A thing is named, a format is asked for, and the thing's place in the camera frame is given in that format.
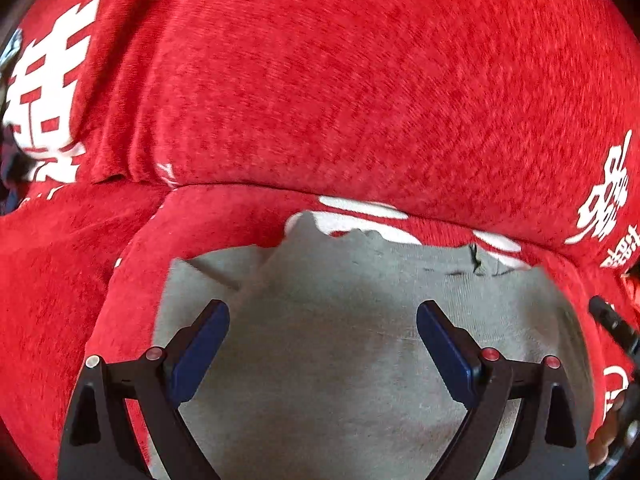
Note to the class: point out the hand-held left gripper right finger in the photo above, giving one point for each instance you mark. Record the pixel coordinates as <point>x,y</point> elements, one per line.
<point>447,355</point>

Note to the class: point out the person's right hand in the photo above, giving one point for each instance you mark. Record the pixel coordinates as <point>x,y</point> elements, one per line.
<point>605,440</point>

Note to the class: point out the red printed sofa cover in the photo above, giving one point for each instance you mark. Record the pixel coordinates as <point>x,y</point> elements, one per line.
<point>325,85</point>

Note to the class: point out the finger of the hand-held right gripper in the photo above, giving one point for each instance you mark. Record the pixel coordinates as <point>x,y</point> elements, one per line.
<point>612,321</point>

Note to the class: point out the grey knit sweater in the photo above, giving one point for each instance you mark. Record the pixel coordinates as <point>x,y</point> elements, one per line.
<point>325,320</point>

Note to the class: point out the dark patterned garment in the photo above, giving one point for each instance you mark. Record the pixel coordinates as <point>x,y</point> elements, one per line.
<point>10,185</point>

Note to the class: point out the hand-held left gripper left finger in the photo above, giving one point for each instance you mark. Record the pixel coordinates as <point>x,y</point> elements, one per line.
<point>200,355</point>

